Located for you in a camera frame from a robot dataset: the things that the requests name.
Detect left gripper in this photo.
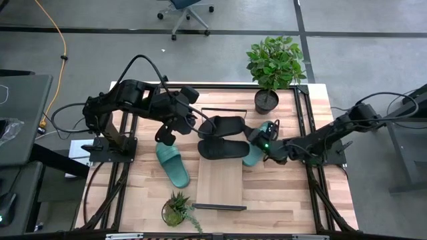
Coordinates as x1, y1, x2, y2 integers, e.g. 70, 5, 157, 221
155, 98, 199, 147

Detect green rubber slide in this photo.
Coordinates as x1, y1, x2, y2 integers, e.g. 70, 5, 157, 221
155, 142, 191, 189
242, 120, 278, 168

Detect black rubber slide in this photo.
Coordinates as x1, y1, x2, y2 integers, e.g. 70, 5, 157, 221
197, 115, 248, 139
197, 137, 251, 161

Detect black metal wooden shelf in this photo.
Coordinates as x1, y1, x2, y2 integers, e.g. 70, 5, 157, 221
192, 107, 248, 211

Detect black plant pot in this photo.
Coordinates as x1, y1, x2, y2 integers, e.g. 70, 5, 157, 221
254, 89, 280, 116

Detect green leafy small tree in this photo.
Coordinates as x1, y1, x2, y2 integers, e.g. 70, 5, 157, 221
246, 35, 308, 101

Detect small succulent potted plant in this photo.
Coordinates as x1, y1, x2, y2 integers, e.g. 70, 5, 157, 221
161, 191, 204, 234

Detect office chair base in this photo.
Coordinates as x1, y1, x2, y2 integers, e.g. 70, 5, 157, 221
156, 0, 215, 41

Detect black side stand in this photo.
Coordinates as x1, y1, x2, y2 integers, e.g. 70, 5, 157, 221
386, 83, 427, 194

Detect dark office desk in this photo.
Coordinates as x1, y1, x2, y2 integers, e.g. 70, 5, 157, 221
0, 69, 91, 238

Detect clear plastic bag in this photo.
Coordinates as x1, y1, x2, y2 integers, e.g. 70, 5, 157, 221
0, 118, 25, 147

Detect black computer mouse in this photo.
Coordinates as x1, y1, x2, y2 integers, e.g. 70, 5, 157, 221
0, 191, 17, 228

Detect black table frame rails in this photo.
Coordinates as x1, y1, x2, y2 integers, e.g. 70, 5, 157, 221
75, 83, 360, 240

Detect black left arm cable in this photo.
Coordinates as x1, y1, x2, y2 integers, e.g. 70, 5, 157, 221
49, 54, 218, 134

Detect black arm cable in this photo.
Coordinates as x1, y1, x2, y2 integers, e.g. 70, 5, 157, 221
49, 54, 218, 134
330, 91, 420, 134

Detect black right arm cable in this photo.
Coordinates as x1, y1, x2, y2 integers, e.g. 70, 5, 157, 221
330, 91, 420, 134

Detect yellow floor cable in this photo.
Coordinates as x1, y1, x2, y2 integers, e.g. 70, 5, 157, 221
33, 0, 67, 129

